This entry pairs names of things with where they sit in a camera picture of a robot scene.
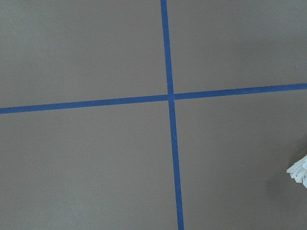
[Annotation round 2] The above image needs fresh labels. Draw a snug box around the white feather shuttlecock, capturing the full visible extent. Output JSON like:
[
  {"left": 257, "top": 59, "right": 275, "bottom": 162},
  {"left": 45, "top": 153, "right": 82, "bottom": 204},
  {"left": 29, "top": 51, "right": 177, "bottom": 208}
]
[{"left": 286, "top": 154, "right": 307, "bottom": 189}]

